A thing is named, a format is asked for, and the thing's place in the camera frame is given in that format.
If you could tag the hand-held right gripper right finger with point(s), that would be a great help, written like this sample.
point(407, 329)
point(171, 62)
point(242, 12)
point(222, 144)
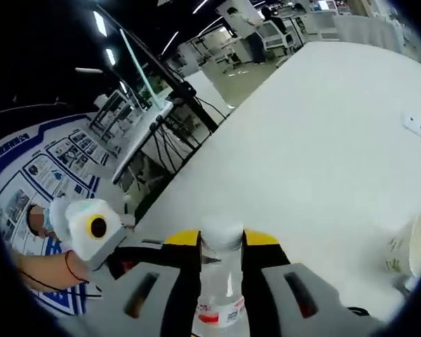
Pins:
point(263, 281)

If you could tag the clear plastic water bottle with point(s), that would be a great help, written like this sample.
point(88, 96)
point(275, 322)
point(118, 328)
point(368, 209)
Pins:
point(219, 291)

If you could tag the blue white wall poster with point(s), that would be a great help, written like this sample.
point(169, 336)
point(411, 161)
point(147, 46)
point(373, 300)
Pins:
point(56, 165)

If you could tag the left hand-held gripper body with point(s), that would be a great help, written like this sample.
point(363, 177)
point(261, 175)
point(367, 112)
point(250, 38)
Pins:
point(80, 242)

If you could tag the white side desk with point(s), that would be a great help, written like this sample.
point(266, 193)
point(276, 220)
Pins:
point(140, 140)

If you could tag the white table socket panel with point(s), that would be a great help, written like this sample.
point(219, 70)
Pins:
point(419, 128)

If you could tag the white office chair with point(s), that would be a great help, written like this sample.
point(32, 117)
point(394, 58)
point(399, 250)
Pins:
point(275, 33)

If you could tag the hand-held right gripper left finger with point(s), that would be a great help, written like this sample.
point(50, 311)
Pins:
point(182, 281)

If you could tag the white mesh chair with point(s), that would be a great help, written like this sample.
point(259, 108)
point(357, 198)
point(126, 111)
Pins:
point(365, 31)

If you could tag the ceiling tube light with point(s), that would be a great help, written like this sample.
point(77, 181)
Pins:
point(100, 24)

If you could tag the white paper cup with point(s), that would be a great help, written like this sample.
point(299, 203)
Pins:
point(400, 245)

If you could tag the open silver laptop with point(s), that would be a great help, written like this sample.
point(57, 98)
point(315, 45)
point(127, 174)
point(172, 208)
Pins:
point(161, 106)

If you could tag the black tripod stand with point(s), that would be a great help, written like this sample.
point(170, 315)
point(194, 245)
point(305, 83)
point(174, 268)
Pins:
point(186, 92)

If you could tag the white shelf rack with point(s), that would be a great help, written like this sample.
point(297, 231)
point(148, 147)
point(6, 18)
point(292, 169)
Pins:
point(112, 112)

